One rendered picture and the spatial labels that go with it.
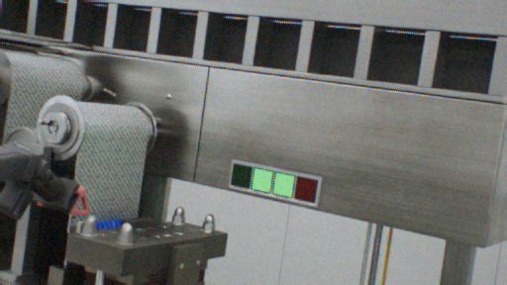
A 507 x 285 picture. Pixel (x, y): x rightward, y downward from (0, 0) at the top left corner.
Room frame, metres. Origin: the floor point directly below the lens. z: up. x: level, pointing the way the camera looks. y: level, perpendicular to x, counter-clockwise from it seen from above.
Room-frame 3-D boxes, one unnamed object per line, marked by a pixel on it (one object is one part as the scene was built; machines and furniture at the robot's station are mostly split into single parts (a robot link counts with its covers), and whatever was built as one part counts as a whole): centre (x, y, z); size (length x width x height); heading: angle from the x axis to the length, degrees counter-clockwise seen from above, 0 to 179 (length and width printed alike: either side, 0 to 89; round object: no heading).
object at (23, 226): (1.79, 0.49, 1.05); 0.06 x 0.05 x 0.31; 149
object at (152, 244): (1.86, 0.20, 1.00); 0.40 x 0.16 x 0.06; 149
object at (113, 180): (1.88, 0.32, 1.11); 0.23 x 0.01 x 0.18; 149
